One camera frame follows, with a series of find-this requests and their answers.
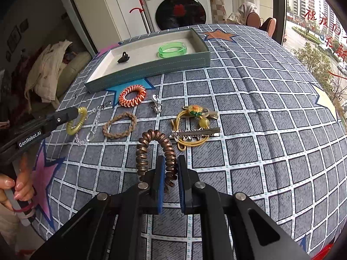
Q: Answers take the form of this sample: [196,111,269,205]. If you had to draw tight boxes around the brown braided hair tie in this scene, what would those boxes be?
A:
[102,112,137,139]

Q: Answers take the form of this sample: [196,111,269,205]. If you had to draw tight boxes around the yellow cord with orange flower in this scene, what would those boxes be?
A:
[170,104,219,151]

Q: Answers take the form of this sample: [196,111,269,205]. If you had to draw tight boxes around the person's left hand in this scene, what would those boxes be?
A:
[0,154,36,212]

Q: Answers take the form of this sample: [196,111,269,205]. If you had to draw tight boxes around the grey checked blanket with stars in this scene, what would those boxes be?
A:
[30,24,347,260]

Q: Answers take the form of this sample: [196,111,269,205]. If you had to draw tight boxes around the framed wall pictures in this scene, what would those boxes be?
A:
[5,19,29,60]

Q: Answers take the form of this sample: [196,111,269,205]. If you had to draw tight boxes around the orange coil hair tie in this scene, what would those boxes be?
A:
[119,85,147,107]

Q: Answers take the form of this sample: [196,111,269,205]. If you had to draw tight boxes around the grey-green tray with beige inside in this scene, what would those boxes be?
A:
[85,27,211,94]

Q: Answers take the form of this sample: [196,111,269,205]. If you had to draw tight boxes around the dark window frame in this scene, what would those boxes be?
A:
[271,0,288,46]

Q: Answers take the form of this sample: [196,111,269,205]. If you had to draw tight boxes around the yellow coil hair tie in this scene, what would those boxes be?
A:
[66,107,88,136]

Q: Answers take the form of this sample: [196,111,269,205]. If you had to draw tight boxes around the silver spiked hair clip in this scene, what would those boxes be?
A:
[169,127,221,141]

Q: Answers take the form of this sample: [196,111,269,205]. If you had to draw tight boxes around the pile of beige clothes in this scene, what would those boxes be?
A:
[24,40,74,103]

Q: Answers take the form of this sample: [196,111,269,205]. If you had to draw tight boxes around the white cloth on chair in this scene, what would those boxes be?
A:
[228,2,258,25]

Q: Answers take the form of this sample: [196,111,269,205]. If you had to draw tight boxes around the brown round-backed chair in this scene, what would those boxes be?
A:
[262,18,277,37]
[247,12,261,29]

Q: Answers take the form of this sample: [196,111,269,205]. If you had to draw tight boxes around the white cabinet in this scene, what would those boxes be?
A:
[65,0,152,55]

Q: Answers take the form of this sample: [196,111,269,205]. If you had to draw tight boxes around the checkered hanging cloth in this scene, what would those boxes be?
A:
[209,0,227,23]

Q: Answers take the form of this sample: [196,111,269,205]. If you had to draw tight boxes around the cream sofa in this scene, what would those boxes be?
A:
[33,51,93,114]

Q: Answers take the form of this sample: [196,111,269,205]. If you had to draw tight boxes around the silver chain with heart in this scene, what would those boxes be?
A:
[74,101,113,145]

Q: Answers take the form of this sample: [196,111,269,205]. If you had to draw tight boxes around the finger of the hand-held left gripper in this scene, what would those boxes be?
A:
[41,107,79,131]

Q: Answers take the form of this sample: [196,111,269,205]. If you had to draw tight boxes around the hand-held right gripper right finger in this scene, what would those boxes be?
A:
[177,156,311,260]

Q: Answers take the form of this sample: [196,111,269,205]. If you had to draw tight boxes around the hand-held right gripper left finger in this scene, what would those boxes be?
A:
[30,156,166,260]

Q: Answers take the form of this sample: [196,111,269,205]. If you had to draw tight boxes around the mop with red handle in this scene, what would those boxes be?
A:
[129,0,152,33]

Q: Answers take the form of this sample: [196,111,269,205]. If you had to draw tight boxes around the green translucent bangle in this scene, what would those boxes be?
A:
[159,41,188,59]

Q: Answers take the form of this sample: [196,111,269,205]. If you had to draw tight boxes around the copper coil hair tie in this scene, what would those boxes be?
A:
[136,129,178,193]

